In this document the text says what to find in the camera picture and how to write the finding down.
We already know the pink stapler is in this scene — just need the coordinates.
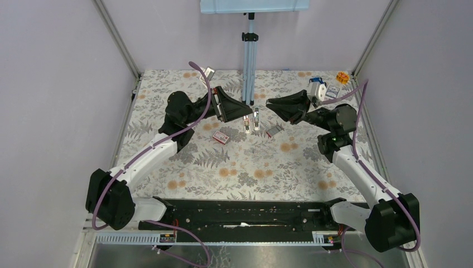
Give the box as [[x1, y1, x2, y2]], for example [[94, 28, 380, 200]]
[[243, 115, 251, 133]]

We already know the red white staple box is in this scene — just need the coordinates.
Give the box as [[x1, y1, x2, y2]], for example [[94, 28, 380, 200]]
[[212, 131, 230, 145]]

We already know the blue toy car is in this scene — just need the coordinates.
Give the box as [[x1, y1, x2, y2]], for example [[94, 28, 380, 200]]
[[309, 76, 326, 85]]

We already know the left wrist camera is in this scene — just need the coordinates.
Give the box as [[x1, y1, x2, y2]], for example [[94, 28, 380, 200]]
[[200, 66, 215, 87]]

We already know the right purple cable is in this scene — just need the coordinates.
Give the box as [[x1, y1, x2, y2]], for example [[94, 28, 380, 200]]
[[321, 79, 422, 253]]

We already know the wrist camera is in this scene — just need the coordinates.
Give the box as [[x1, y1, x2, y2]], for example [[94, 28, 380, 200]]
[[307, 82, 327, 107], [200, 66, 215, 87]]

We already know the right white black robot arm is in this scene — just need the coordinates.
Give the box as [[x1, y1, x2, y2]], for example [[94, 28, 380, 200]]
[[266, 90, 421, 252]]

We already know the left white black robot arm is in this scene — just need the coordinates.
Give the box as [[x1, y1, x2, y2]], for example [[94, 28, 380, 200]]
[[85, 86, 253, 230]]

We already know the staple box tray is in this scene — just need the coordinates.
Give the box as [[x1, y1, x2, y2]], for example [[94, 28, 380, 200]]
[[266, 125, 284, 138]]

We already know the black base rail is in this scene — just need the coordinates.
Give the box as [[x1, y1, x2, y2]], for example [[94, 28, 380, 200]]
[[102, 198, 396, 245]]

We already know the purple cable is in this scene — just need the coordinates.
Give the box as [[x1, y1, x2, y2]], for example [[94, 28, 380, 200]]
[[91, 61, 213, 231], [321, 79, 422, 253]]

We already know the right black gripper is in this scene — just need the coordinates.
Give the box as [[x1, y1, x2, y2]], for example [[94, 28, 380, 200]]
[[266, 89, 333, 133]]

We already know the light blue tripod stand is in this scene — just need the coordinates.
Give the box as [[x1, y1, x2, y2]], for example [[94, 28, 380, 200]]
[[242, 12, 259, 106]]

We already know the floral patterned table mat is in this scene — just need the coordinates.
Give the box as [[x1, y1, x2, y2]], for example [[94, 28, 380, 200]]
[[117, 70, 365, 202]]

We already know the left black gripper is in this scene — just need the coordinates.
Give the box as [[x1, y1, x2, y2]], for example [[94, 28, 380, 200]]
[[184, 86, 253, 125]]

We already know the orange round toy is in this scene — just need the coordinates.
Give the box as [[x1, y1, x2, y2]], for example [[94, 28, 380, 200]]
[[336, 71, 350, 84]]

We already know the light blue board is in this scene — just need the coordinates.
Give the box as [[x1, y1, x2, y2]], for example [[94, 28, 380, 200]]
[[200, 0, 310, 14]]

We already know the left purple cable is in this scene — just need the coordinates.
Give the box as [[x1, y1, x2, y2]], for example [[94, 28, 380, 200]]
[[91, 61, 213, 231]]

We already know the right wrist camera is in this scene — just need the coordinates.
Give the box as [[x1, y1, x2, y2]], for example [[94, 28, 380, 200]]
[[307, 82, 327, 107]]

